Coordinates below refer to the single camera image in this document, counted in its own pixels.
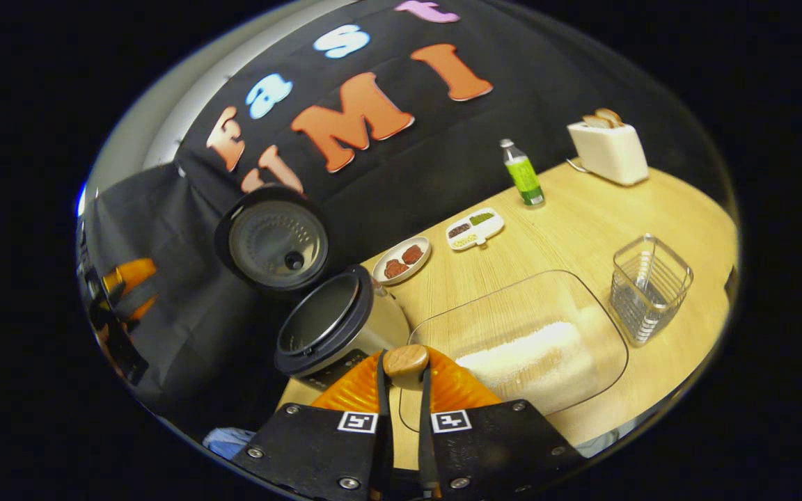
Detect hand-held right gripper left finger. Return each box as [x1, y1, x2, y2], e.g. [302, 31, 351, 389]
[231, 350, 395, 501]

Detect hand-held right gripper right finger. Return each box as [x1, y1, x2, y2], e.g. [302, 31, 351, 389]
[416, 348, 586, 501]

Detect wooden spoon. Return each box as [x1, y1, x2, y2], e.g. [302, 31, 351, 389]
[382, 344, 432, 392]

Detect black rice cooker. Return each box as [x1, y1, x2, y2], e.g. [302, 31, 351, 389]
[214, 184, 413, 392]

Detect metal wire chopstick holder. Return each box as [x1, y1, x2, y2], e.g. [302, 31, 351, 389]
[610, 234, 694, 347]

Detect clear glass tray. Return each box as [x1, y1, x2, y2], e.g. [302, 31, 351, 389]
[398, 269, 629, 434]

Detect white round plate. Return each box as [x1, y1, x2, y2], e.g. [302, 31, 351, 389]
[372, 236, 432, 286]

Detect white divided bean dish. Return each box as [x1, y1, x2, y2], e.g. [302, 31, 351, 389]
[445, 207, 505, 251]

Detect green drink bottle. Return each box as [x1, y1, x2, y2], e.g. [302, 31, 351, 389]
[499, 138, 546, 207]

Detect black backdrop cloth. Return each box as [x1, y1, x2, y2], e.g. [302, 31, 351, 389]
[84, 0, 722, 425]

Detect white toaster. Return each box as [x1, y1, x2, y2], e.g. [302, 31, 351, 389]
[567, 120, 650, 186]

